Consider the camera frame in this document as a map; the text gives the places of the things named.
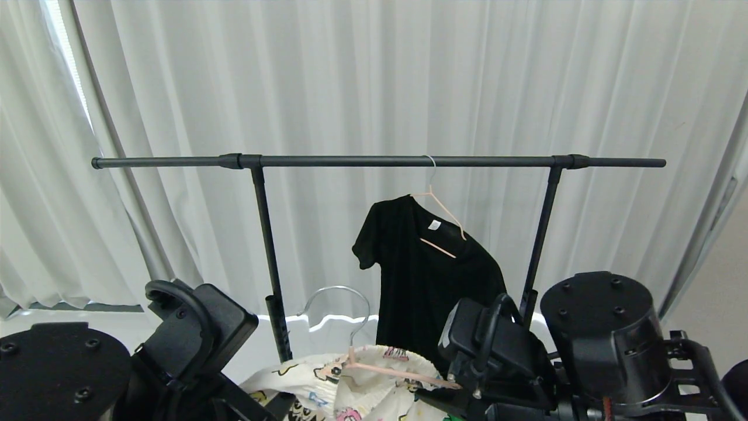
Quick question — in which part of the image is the pink clothes hanger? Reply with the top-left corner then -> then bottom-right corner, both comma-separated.
409,156 -> 468,260
297,285 -> 462,391

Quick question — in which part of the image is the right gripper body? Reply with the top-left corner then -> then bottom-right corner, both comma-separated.
415,386 -> 579,421

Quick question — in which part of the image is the white curtain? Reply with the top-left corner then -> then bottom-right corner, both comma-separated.
0,0 -> 748,328

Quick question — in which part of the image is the cream printed garment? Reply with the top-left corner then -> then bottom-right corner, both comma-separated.
240,345 -> 468,421

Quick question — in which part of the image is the black clothes rack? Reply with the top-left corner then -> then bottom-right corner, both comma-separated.
92,154 -> 667,363

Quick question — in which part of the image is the black garment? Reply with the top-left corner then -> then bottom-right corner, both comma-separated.
352,195 -> 508,375

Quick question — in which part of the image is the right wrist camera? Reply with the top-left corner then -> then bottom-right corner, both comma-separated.
438,297 -> 559,410

